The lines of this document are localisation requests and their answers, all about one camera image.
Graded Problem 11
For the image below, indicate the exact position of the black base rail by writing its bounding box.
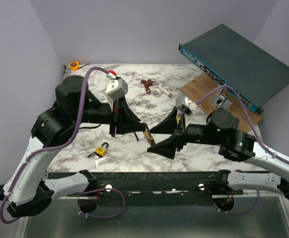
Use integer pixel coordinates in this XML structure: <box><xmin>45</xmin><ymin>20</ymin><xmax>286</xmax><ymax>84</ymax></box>
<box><xmin>45</xmin><ymin>170</ymin><xmax>283</xmax><ymax>211</ymax></box>

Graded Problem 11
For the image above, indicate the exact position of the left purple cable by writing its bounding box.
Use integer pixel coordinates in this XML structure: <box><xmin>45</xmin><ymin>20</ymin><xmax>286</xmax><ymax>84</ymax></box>
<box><xmin>0</xmin><ymin>67</ymin><xmax>127</xmax><ymax>224</ymax></box>

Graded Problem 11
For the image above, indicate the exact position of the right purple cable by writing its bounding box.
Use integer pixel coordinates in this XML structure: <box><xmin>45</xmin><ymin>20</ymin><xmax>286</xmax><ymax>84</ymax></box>
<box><xmin>196</xmin><ymin>84</ymin><xmax>289</xmax><ymax>216</ymax></box>

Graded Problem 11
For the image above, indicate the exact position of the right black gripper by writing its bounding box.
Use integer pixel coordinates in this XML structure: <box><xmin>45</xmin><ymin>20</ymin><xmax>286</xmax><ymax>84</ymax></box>
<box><xmin>146</xmin><ymin>107</ymin><xmax>221</xmax><ymax>160</ymax></box>

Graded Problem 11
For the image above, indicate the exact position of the white faucet tap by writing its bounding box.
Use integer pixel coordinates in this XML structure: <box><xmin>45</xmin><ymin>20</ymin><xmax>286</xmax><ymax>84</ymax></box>
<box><xmin>153</xmin><ymin>84</ymin><xmax>172</xmax><ymax>98</ymax></box>

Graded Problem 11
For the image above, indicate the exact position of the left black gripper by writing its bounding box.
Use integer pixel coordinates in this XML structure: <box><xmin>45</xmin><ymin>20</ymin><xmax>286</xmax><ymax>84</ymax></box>
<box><xmin>72</xmin><ymin>94</ymin><xmax>147</xmax><ymax>137</ymax></box>

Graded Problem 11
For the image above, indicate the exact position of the purple cable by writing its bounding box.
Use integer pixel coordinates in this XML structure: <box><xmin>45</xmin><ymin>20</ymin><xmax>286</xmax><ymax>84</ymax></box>
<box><xmin>196</xmin><ymin>84</ymin><xmax>289</xmax><ymax>216</ymax></box>
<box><xmin>0</xmin><ymin>67</ymin><xmax>127</xmax><ymax>224</ymax></box>

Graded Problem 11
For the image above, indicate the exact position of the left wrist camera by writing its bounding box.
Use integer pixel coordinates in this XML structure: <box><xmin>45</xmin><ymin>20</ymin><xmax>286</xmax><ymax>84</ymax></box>
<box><xmin>105</xmin><ymin>70</ymin><xmax>128</xmax><ymax>110</ymax></box>

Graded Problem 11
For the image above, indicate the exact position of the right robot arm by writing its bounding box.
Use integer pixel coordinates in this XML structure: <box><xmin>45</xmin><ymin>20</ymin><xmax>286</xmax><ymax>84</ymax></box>
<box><xmin>147</xmin><ymin>109</ymin><xmax>289</xmax><ymax>200</ymax></box>

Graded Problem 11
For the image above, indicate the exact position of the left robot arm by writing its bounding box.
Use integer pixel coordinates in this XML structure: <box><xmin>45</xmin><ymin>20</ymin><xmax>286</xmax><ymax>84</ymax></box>
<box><xmin>0</xmin><ymin>75</ymin><xmax>145</xmax><ymax>220</ymax></box>

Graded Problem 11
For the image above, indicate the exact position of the metal switch stand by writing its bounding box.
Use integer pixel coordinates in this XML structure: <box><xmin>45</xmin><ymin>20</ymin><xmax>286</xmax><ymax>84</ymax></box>
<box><xmin>209</xmin><ymin>88</ymin><xmax>232</xmax><ymax>109</ymax></box>

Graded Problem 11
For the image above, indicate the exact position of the small brass long-shackle padlock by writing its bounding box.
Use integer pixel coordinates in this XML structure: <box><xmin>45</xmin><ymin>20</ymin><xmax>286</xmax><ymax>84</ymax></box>
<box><xmin>138</xmin><ymin>121</ymin><xmax>155</xmax><ymax>146</ymax></box>

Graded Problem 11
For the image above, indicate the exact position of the orange tape measure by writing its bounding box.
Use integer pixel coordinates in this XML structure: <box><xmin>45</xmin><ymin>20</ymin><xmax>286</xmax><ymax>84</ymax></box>
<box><xmin>69</xmin><ymin>61</ymin><xmax>90</xmax><ymax>71</ymax></box>

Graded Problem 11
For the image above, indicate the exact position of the yellow padlock with keys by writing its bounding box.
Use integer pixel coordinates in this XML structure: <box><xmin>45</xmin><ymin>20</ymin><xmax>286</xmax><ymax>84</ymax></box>
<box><xmin>87</xmin><ymin>142</ymin><xmax>109</xmax><ymax>168</ymax></box>

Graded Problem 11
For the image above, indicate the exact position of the wooden board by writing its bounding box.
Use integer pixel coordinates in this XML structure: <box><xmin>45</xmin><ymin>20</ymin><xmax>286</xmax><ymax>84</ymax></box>
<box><xmin>180</xmin><ymin>73</ymin><xmax>251</xmax><ymax>132</ymax></box>

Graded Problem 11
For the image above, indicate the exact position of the brown faucet tap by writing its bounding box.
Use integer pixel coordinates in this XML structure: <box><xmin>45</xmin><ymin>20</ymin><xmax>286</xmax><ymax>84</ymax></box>
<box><xmin>141</xmin><ymin>79</ymin><xmax>155</xmax><ymax>94</ymax></box>

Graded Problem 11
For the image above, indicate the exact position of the teal network switch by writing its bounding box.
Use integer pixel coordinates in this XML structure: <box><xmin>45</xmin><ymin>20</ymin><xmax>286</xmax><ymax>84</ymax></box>
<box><xmin>178</xmin><ymin>24</ymin><xmax>289</xmax><ymax>115</ymax></box>

